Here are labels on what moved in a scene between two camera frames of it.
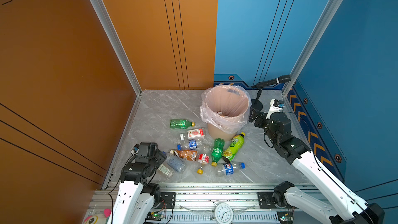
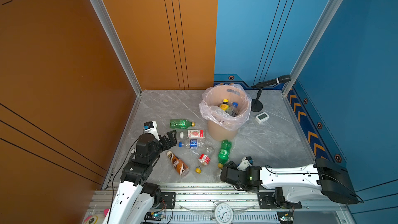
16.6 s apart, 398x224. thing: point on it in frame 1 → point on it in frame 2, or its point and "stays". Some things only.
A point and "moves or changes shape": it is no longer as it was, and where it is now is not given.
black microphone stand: [256, 103] stays
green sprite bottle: [181, 123] stays
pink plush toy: [99, 219] stays
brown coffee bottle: [189, 155] → [179, 165]
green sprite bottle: [216, 152] → [224, 152]
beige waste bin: [226, 107] stays
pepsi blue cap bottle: [228, 168] moves or changes shape
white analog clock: [224, 213] stays
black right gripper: [261, 117] → [228, 166]
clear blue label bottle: [193, 144] stays
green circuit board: [157, 215] stays
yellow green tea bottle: [236, 143] → [225, 106]
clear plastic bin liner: [226, 107] stays
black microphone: [280, 80] stays
